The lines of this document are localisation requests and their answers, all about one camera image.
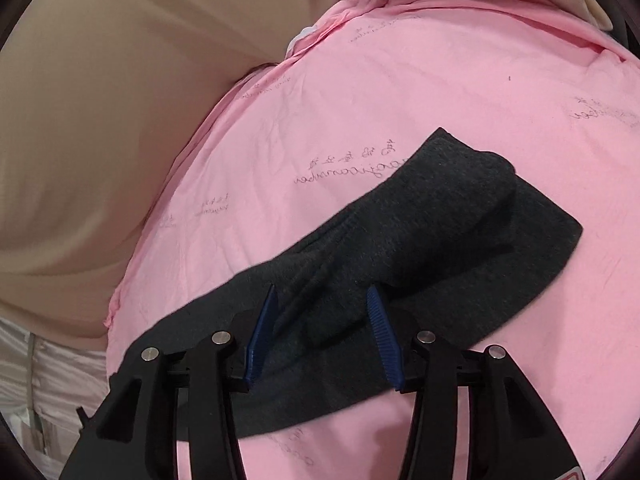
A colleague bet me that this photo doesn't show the white satin fabric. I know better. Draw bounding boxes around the white satin fabric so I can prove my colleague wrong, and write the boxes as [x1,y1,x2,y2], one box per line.
[1,321,107,479]

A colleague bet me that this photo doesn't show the pink bed sheet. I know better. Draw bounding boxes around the pink bed sheet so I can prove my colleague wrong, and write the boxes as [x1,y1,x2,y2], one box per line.
[106,0,639,479]

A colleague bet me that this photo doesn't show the beige curtain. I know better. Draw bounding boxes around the beige curtain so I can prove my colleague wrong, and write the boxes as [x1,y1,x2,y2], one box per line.
[1,0,337,350]

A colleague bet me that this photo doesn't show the dark grey pants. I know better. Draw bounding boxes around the dark grey pants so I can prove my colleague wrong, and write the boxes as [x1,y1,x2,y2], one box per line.
[125,129,582,438]

